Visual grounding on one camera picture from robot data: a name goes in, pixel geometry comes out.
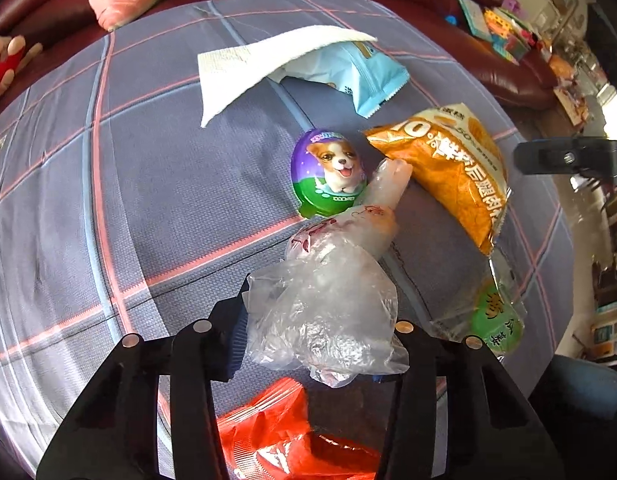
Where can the orange soft bag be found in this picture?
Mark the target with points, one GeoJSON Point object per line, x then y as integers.
{"type": "Point", "coordinates": [561, 67]}

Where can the green label clear packet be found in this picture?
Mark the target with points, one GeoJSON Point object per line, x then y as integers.
{"type": "Point", "coordinates": [491, 315]}

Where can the small blue toy wheel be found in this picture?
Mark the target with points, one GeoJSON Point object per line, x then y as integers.
{"type": "Point", "coordinates": [453, 20]}

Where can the clear plastic bag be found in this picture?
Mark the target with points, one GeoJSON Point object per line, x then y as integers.
{"type": "Point", "coordinates": [328, 300]}

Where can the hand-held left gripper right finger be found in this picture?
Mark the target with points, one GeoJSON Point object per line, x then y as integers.
{"type": "Point", "coordinates": [418, 385]}

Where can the purple green dog egg toy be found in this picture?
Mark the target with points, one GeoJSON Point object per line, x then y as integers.
{"type": "Point", "coordinates": [318, 170]}

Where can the grey checked blanket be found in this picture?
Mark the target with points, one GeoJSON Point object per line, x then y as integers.
{"type": "Point", "coordinates": [138, 185]}

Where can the dark red leather sofa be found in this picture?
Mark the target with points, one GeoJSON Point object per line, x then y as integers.
{"type": "Point", "coordinates": [513, 85]}

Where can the pile of colourful toys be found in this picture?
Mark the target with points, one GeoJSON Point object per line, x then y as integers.
{"type": "Point", "coordinates": [513, 32]}

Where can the person's blue jeans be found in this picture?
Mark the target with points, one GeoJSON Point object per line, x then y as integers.
{"type": "Point", "coordinates": [578, 385]}

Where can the light blue snack packet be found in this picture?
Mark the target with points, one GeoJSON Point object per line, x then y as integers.
{"type": "Point", "coordinates": [358, 75]}

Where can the red plush toy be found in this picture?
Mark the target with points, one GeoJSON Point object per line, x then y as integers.
{"type": "Point", "coordinates": [3, 65]}

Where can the red plastic wrapper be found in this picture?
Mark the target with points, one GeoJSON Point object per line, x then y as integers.
{"type": "Point", "coordinates": [273, 430]}

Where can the white paper towel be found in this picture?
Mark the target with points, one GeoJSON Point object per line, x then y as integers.
{"type": "Point", "coordinates": [228, 70]}

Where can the light blue picture book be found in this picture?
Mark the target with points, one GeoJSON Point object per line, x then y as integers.
{"type": "Point", "coordinates": [476, 15]}

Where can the orange cream snack bag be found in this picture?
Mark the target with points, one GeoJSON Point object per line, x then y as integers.
{"type": "Point", "coordinates": [453, 175]}

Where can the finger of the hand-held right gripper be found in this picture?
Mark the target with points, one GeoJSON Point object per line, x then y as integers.
{"type": "Point", "coordinates": [548, 157]}

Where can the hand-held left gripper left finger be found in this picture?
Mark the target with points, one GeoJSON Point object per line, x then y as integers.
{"type": "Point", "coordinates": [234, 347]}

